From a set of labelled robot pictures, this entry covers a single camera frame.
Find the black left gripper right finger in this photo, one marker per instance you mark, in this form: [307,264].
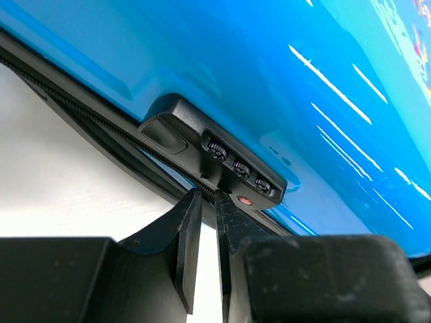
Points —
[356,278]

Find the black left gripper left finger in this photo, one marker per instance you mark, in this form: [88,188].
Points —
[148,277]

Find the blue kids suitcase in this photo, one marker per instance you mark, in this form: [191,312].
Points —
[313,115]

